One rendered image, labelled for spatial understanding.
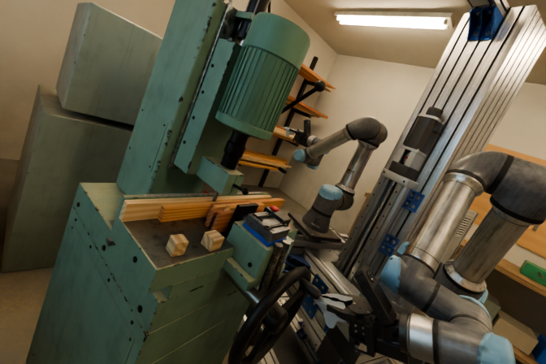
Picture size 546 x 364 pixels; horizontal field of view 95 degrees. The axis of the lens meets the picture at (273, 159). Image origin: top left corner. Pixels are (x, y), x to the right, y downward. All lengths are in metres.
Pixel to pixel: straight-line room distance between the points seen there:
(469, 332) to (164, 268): 0.58
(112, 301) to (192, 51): 0.73
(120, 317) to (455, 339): 0.73
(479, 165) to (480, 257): 0.29
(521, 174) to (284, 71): 0.64
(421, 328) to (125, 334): 0.66
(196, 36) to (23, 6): 2.19
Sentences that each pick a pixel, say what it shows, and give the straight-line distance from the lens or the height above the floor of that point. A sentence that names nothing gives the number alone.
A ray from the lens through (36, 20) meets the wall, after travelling 2.94.
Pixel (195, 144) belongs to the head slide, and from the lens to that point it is 0.80.
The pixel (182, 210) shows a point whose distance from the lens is 0.76.
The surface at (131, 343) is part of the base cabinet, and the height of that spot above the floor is 0.65.
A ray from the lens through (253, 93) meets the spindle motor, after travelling 0.68.
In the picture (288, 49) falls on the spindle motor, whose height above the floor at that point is 1.44.
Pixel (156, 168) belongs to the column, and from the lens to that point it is 0.89.
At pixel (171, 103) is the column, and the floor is 1.18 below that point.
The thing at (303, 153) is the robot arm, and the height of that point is 1.14.
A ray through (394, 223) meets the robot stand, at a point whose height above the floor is 1.05.
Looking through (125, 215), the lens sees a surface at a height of 0.92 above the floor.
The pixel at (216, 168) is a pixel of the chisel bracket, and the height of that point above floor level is 1.06.
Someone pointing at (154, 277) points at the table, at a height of 0.88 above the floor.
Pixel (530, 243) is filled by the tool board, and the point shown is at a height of 1.12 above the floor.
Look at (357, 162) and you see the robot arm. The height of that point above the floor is 1.22.
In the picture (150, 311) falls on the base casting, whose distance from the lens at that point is 0.72.
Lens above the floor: 1.28
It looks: 9 degrees down
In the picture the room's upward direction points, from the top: 24 degrees clockwise
